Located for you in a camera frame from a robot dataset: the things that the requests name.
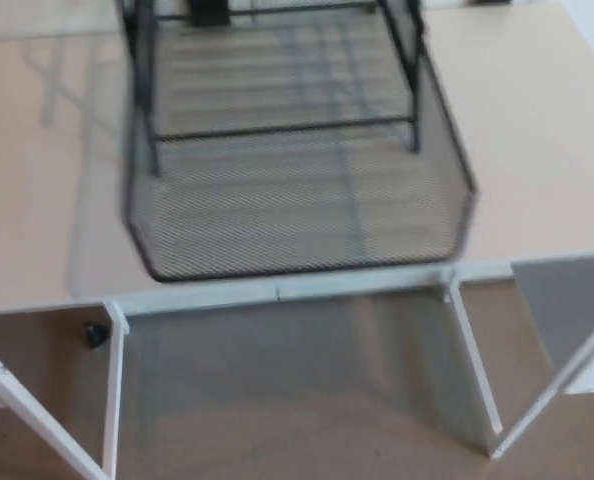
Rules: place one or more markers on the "white table leg frame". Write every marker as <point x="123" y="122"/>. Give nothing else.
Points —
<point x="113" y="390"/>
<point x="477" y="365"/>

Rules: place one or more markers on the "black metal file tray frame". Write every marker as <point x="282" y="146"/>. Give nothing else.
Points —
<point x="146" y="100"/>

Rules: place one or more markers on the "black mesh sliding tray layer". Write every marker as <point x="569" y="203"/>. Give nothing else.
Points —
<point x="297" y="225"/>

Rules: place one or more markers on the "small black floor object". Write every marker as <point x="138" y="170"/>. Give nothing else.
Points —
<point x="95" y="335"/>

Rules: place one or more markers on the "black square label plate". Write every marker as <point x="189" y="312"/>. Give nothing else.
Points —
<point x="208" y="15"/>

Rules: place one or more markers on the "dark box behind table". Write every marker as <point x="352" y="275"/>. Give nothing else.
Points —
<point x="492" y="2"/>

